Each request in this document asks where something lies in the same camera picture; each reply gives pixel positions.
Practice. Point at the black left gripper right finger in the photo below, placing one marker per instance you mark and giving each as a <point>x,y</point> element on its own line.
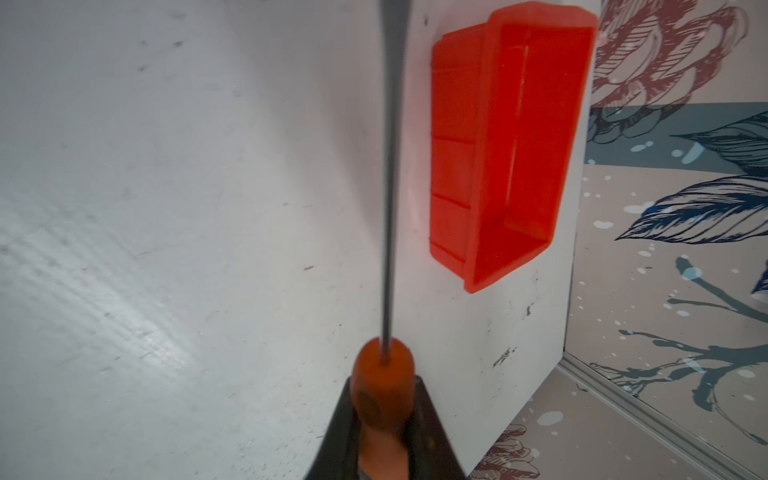
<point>430,454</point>

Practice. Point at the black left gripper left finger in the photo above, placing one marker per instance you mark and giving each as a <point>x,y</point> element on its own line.
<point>337,457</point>

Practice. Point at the orange handled screwdriver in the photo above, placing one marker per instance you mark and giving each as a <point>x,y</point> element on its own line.
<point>381,385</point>

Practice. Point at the red plastic bin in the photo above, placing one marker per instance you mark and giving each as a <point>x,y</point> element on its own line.
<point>506,97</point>

